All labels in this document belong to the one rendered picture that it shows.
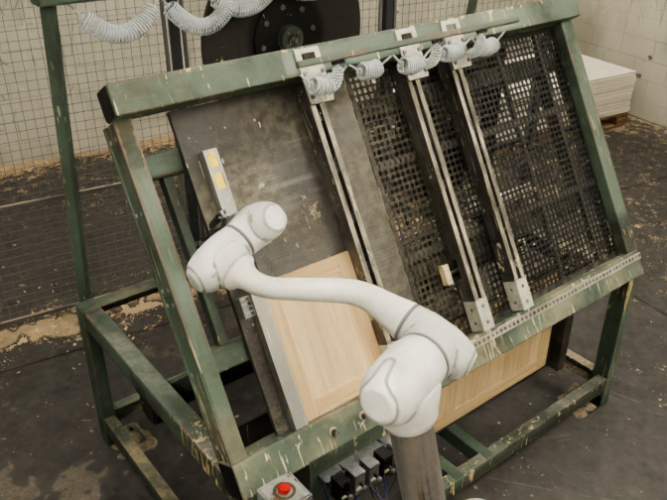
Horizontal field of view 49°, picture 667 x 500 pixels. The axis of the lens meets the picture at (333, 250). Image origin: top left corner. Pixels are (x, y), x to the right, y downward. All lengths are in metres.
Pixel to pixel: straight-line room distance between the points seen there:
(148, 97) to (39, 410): 2.28
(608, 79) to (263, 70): 5.57
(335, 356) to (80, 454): 1.68
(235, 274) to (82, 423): 2.34
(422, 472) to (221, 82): 1.34
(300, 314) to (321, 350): 0.15
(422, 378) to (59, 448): 2.62
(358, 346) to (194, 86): 1.04
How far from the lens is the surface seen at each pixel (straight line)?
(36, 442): 3.98
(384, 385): 1.53
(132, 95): 2.27
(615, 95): 7.86
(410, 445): 1.66
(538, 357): 3.82
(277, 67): 2.50
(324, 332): 2.53
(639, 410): 4.20
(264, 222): 1.82
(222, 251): 1.80
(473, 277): 2.90
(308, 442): 2.49
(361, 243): 2.59
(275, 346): 2.41
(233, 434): 2.36
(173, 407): 2.78
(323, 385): 2.54
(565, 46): 3.60
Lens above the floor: 2.60
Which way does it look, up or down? 30 degrees down
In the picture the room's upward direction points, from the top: straight up
